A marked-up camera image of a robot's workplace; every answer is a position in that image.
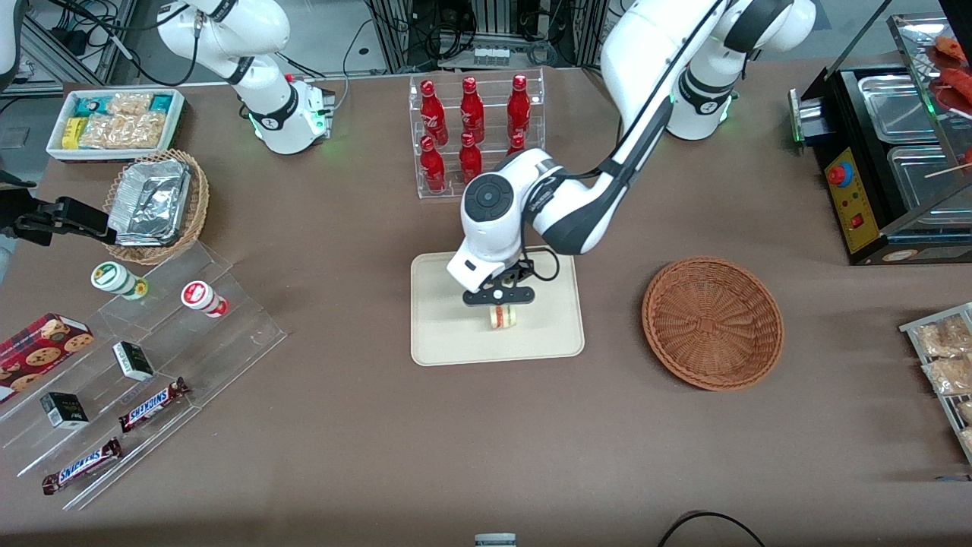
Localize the beige plastic tray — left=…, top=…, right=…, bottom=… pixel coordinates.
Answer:
left=410, top=245, right=585, bottom=367

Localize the aluminium foil tray stack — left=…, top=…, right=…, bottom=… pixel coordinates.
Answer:
left=108, top=159, right=192, bottom=247

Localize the light wicker basket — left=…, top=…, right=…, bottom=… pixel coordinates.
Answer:
left=102, top=149, right=210, bottom=266

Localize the brown wicker basket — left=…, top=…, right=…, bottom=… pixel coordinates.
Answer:
left=642, top=257, right=784, bottom=392

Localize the tray of wrapped pastries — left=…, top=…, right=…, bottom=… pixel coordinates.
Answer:
left=899, top=302, right=972, bottom=466

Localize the green lid cup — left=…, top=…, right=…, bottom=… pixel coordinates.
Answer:
left=90, top=261, right=150, bottom=302

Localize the white rectangular snack bin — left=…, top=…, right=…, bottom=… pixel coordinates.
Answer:
left=46, top=88, right=186, bottom=163

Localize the clear cracker bag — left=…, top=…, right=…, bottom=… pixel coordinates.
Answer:
left=78, top=111, right=168, bottom=150
left=107, top=92, right=154, bottom=116

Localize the red lid cup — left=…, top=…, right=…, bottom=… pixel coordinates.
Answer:
left=180, top=280, right=229, bottom=318

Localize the red cookie box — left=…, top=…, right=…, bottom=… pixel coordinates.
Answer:
left=0, top=312, right=95, bottom=404

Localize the small black carton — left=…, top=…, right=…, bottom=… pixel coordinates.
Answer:
left=112, top=340, right=156, bottom=382
left=39, top=391, right=90, bottom=431

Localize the clear acrylic bottle rack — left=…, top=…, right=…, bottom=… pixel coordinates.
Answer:
left=409, top=68, right=546, bottom=200

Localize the clear acrylic stepped display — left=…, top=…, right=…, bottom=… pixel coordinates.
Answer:
left=0, top=241, right=289, bottom=512

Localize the brown snickers bar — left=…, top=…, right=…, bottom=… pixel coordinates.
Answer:
left=117, top=377, right=191, bottom=435
left=41, top=437, right=123, bottom=496

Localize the black food warmer appliance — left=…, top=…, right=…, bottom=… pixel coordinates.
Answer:
left=788, top=11, right=972, bottom=267

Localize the steel warmer pan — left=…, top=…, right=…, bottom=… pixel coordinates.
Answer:
left=857, top=74, right=944, bottom=145
left=886, top=144, right=972, bottom=215

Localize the red sausage on skewer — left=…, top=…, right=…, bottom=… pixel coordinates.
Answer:
left=934, top=35, right=971, bottom=65

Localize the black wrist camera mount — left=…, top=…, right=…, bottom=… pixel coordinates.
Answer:
left=492, top=258, right=543, bottom=289

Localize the black cable loop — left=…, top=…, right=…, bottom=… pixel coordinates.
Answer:
left=656, top=510, right=768, bottom=547

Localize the aluminium frame cabinet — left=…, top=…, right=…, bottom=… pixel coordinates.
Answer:
left=364, top=0, right=610, bottom=71

